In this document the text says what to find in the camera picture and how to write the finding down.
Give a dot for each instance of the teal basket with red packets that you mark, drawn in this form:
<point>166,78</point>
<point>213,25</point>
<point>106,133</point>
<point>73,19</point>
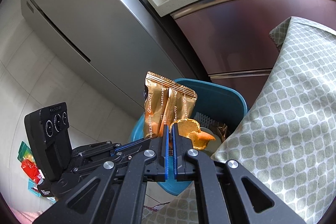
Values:
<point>29,167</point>

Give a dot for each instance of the patterned green beige tablecloth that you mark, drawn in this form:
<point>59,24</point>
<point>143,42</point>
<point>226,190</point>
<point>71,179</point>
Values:
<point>287,139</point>

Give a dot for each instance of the pink left sleeve forearm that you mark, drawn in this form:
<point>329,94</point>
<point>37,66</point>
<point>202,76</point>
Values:
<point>25,217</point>

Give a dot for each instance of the orange peel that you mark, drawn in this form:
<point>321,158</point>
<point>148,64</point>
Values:
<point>190,128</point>

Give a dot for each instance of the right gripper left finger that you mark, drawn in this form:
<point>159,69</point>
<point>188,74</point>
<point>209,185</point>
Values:
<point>100,198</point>

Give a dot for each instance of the teal plastic trash bin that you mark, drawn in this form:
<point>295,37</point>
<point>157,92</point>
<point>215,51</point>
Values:
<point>215,102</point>

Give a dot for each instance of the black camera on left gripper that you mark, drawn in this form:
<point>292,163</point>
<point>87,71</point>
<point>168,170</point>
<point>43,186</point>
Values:
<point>47,133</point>

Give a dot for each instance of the gold foil snack wrapper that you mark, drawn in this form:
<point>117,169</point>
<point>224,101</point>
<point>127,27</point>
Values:
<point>165,101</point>

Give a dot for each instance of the grey refrigerator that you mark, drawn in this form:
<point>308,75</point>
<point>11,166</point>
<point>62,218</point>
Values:
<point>111,44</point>

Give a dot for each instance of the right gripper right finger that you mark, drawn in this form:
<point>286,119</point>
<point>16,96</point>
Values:
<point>226,192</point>

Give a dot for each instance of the kitchen counter with cabinets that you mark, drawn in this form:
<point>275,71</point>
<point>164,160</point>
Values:
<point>231,37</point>

